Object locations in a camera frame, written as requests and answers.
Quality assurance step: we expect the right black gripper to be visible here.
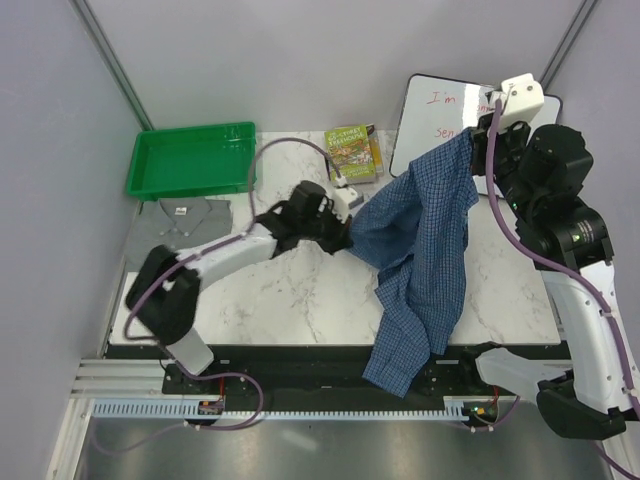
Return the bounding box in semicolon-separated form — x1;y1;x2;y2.
471;109;542;219

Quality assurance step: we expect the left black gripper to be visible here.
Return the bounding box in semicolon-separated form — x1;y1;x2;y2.
300;201;353;256

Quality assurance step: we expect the blue plaid long sleeve shirt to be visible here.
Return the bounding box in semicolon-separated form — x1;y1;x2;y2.
350;129;478;398

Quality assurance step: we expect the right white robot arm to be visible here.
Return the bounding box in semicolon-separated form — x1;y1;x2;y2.
457;115;639;440

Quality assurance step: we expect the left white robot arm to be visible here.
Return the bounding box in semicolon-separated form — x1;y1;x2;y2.
125;181;363;393

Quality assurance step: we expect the green treehouse book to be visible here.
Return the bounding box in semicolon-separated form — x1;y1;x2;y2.
324;124;384;184

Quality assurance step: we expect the white whiteboard with red writing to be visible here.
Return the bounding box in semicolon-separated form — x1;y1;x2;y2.
388;73;563;199

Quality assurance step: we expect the folded grey shirt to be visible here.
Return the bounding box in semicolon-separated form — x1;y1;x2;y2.
124;197;233;272

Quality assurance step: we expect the green plastic tray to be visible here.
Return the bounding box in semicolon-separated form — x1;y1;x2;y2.
126;122;256;202

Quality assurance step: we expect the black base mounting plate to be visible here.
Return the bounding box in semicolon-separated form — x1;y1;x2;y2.
162;344;519;414

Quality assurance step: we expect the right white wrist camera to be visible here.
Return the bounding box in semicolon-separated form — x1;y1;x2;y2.
486;73;544;129

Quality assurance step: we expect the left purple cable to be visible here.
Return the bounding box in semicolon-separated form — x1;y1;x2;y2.
92;137;351;454

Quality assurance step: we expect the purple cable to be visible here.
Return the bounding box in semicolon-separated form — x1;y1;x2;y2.
92;137;351;454
464;99;640;479

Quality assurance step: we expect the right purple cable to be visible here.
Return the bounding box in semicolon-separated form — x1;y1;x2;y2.
464;99;640;479

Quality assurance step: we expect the left light blue cable duct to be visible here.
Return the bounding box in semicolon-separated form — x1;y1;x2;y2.
92;399;225;419

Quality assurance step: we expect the aluminium frame rail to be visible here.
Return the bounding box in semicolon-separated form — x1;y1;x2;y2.
71;359;166;399

